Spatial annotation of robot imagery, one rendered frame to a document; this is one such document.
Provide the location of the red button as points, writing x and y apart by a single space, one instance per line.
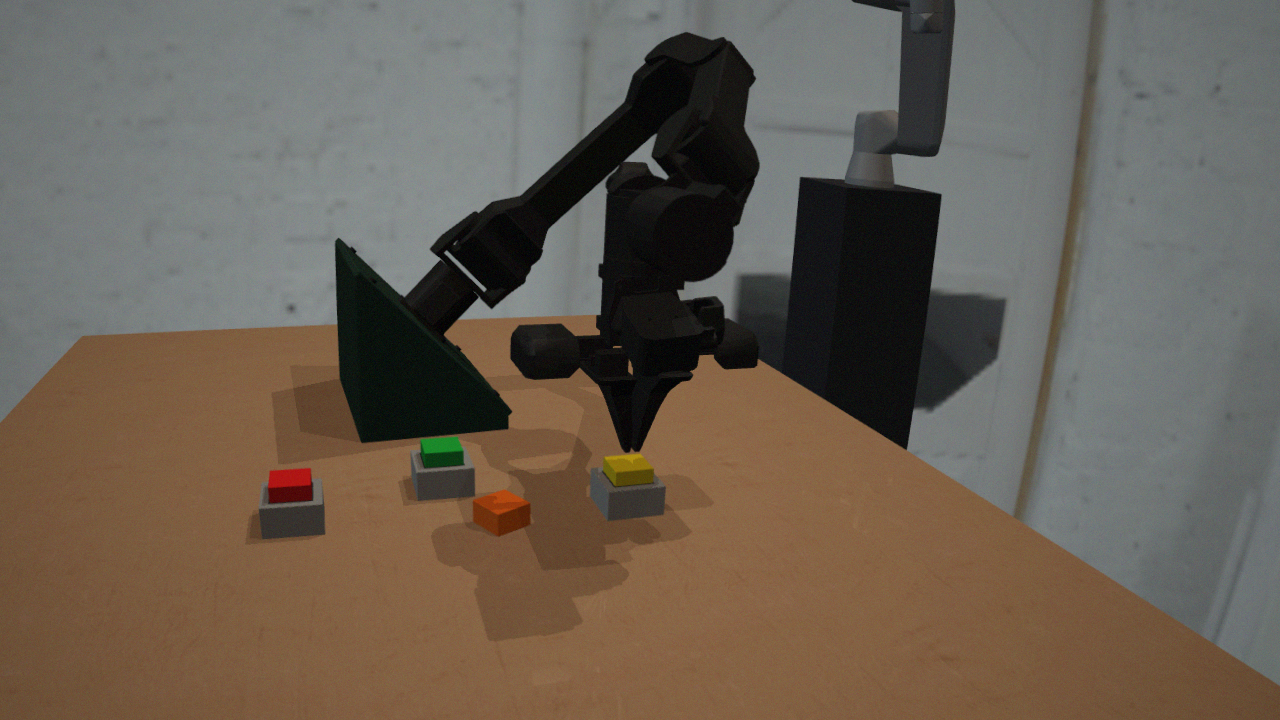
291 504

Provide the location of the orange block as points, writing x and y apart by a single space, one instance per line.
501 512

